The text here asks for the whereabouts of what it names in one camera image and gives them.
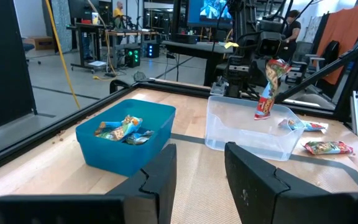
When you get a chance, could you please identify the silver aluminium bracket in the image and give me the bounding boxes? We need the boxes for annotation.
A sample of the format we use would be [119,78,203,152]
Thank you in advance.
[349,90,358,139]

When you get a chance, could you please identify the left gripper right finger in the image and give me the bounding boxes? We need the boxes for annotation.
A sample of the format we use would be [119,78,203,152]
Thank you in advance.
[224,142,358,224]

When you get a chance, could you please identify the black curved cable guard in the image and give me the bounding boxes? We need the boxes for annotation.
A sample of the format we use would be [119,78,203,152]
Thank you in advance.
[109,78,131,95]

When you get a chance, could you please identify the black aluminium table frame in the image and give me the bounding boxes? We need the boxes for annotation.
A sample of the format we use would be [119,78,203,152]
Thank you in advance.
[0,6,358,180]

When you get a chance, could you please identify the large display screen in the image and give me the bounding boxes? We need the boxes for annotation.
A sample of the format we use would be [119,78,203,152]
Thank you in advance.
[187,0,233,29]

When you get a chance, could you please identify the orange panel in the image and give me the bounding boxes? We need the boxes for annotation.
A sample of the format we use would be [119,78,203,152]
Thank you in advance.
[316,4,358,85]

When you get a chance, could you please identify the blue red granola bar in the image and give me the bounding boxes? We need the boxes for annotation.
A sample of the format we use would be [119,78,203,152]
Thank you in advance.
[277,118,326,132]

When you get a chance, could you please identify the computer tower blue lights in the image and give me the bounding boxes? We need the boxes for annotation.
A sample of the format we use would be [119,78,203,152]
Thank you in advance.
[146,42,160,59]

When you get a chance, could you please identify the clear plastic bin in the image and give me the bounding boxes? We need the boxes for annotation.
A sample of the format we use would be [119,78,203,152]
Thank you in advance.
[204,95,306,162]

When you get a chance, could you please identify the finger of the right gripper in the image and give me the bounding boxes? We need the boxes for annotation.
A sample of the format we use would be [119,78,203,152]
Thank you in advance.
[249,58,269,88]
[280,70,293,91]

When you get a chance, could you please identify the black desk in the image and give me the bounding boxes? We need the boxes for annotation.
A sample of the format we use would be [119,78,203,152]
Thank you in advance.
[162,40,234,87]

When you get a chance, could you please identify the cardboard box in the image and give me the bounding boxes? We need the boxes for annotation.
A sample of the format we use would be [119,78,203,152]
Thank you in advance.
[23,36,55,50]

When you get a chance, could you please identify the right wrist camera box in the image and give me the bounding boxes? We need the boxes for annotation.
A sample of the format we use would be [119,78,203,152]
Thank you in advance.
[257,30,285,59]

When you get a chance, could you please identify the teal plastic bin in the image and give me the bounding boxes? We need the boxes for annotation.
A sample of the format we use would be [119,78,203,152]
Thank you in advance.
[75,98,177,177]

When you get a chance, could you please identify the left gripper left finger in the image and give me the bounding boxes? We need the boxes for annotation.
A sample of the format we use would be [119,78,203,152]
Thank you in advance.
[0,143,177,224]

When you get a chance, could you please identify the black partition screen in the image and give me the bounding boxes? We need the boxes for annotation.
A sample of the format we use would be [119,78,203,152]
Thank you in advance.
[0,0,37,135]

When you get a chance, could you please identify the yellow hanging cable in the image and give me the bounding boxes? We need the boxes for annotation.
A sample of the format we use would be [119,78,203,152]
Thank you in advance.
[44,0,81,110]

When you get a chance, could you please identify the red green granola bar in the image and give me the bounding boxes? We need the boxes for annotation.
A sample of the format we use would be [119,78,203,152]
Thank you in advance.
[302,140,354,156]

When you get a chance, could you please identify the computer tower green lights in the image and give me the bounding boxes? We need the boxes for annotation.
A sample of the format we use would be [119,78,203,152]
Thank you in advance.
[124,46,142,68]

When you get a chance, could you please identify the person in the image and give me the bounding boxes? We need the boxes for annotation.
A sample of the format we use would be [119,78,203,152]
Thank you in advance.
[112,1,126,30]
[283,9,303,63]

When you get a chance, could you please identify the coiled black cable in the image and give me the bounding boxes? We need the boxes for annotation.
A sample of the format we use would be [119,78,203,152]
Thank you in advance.
[132,70,147,82]

